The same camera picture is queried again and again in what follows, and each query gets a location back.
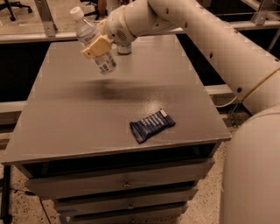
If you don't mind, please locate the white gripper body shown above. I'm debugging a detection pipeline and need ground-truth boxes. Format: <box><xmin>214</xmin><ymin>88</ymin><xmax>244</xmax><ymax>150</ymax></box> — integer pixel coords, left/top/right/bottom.
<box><xmin>97</xmin><ymin>4</ymin><xmax>137</xmax><ymax>46</ymax></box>

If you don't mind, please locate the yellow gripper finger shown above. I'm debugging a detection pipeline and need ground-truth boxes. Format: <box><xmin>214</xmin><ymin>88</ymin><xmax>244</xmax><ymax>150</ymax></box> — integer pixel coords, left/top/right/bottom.
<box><xmin>81</xmin><ymin>35</ymin><xmax>113</xmax><ymax>59</ymax></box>

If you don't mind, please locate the clear plastic water bottle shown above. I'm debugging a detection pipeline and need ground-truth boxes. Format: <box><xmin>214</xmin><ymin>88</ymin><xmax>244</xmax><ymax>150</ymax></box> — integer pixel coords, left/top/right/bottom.
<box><xmin>70</xmin><ymin>6</ymin><xmax>116</xmax><ymax>74</ymax></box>

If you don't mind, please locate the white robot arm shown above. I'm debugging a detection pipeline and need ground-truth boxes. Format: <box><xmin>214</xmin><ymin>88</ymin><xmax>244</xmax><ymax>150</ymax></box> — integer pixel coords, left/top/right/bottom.
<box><xmin>83</xmin><ymin>0</ymin><xmax>280</xmax><ymax>224</ymax></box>

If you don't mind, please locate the green white soda can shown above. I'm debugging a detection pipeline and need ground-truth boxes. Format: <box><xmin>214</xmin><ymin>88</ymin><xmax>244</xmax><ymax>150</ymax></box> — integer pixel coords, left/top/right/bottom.
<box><xmin>117</xmin><ymin>43</ymin><xmax>132</xmax><ymax>55</ymax></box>

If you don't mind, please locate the black office chair centre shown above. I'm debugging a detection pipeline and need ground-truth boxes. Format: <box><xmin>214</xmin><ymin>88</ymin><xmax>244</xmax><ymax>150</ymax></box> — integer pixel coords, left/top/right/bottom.
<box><xmin>80</xmin><ymin>0</ymin><xmax>108</xmax><ymax>20</ymax></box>

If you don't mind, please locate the black office chair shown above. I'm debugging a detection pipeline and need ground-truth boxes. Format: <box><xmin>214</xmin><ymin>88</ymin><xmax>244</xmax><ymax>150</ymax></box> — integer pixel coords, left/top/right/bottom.
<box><xmin>0</xmin><ymin>0</ymin><xmax>32</xmax><ymax>22</ymax></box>
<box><xmin>80</xmin><ymin>0</ymin><xmax>108</xmax><ymax>20</ymax></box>

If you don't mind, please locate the blue snack wrapper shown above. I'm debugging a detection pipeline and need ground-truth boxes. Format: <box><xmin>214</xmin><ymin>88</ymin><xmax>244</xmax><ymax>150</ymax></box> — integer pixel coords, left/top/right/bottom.
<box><xmin>129</xmin><ymin>109</ymin><xmax>176</xmax><ymax>144</ymax></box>

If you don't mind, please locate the black office chair left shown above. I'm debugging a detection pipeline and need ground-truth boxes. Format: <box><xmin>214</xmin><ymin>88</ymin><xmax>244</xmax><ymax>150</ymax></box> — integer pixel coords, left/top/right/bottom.
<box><xmin>0</xmin><ymin>0</ymin><xmax>32</xmax><ymax>22</ymax></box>

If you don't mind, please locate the grey drawer cabinet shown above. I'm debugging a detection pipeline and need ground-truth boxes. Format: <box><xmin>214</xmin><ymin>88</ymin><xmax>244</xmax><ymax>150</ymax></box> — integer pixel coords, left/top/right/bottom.
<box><xmin>3</xmin><ymin>35</ymin><xmax>230</xmax><ymax>224</ymax></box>

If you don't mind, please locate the black stand leg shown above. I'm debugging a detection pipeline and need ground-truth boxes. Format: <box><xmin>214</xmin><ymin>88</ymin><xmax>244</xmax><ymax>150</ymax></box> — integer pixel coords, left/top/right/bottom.
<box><xmin>0</xmin><ymin>165</ymin><xmax>12</xmax><ymax>224</ymax></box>

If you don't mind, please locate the metal railing frame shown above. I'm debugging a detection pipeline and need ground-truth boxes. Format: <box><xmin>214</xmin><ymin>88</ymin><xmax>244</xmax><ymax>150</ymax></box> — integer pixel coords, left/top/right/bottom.
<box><xmin>0</xmin><ymin>0</ymin><xmax>280</xmax><ymax>45</ymax></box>

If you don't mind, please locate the white cable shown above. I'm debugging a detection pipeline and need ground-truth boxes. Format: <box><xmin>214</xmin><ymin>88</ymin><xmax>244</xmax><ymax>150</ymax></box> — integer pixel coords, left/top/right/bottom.
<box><xmin>214</xmin><ymin>95</ymin><xmax>238</xmax><ymax>109</ymax></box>

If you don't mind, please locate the black floor cable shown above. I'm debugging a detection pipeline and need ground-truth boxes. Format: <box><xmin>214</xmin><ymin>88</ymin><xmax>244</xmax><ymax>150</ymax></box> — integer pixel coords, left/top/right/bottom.
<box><xmin>11</xmin><ymin>188</ymin><xmax>53</xmax><ymax>224</ymax></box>

